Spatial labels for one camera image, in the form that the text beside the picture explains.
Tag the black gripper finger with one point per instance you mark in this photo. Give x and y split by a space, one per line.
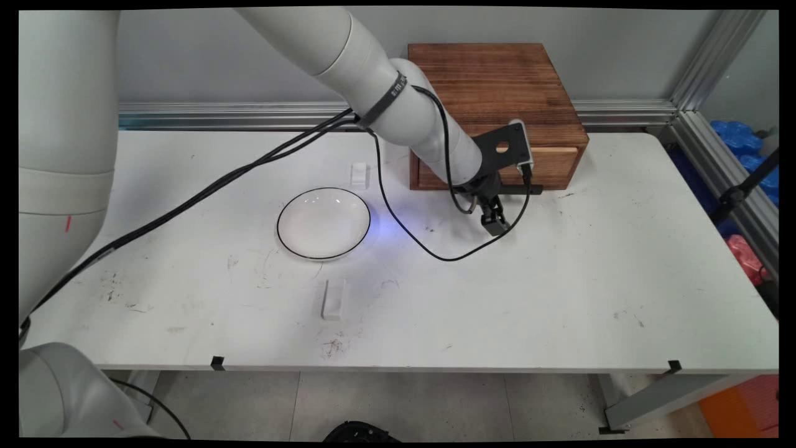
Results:
486 207
499 225

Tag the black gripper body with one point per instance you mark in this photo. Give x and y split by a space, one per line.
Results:
485 186

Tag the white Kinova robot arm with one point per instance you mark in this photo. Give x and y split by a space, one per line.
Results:
348 50

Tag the wooden cabinet panel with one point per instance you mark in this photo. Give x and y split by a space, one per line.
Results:
553 169

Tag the dark wooden drawer cabinet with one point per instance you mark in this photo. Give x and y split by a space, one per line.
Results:
491 81

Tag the small white block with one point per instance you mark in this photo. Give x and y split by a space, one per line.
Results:
359 174

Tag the white plate with black rim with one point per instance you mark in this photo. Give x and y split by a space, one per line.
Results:
323 224

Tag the long white block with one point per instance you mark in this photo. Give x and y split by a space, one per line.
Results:
333 300

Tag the small black table clip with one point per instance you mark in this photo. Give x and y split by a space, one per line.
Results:
674 367
217 363

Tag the black stand rod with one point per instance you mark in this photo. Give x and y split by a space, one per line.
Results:
734 196

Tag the grey slanted table leg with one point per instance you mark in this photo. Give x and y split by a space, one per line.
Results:
671 398

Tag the red plastic bag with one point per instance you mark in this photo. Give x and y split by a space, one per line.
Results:
743 252

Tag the black round object on floor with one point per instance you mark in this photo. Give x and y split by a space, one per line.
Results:
360 432

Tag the blue plastic bags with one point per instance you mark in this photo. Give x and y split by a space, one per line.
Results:
737 137

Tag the orange box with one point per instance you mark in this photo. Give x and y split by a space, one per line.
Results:
746 404

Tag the black camera mounting bracket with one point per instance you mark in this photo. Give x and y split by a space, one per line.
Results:
491 163

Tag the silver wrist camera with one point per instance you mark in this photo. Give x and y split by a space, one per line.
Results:
525 146

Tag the aluminium frame side rail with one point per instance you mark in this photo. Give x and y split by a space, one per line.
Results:
696 134

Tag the horizontal aluminium frame rail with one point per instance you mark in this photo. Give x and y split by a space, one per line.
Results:
249 115

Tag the upright aluminium frame post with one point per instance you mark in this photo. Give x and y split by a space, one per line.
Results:
715 62

